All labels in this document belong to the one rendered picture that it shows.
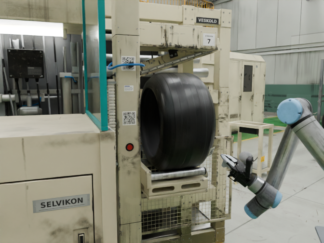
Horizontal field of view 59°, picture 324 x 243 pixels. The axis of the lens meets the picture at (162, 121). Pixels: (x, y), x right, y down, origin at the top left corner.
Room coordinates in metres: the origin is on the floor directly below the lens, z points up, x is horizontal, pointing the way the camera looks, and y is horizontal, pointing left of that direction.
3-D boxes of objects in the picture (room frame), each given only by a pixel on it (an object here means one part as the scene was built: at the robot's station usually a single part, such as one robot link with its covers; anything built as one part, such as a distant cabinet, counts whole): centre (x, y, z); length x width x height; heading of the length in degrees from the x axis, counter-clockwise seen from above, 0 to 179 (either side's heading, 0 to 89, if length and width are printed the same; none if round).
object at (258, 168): (4.41, -1.38, 0.40); 0.60 x 0.35 x 0.80; 42
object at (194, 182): (1.55, -0.08, 0.84); 0.36 x 0.09 x 0.06; 109
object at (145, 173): (1.63, 0.13, 0.90); 0.40 x 0.03 x 0.10; 19
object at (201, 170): (1.56, -0.09, 0.90); 0.35 x 0.05 x 0.05; 109
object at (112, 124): (1.53, 0.27, 1.19); 0.05 x 0.04 x 0.48; 19
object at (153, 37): (2.01, -0.06, 1.71); 0.61 x 0.25 x 0.15; 109
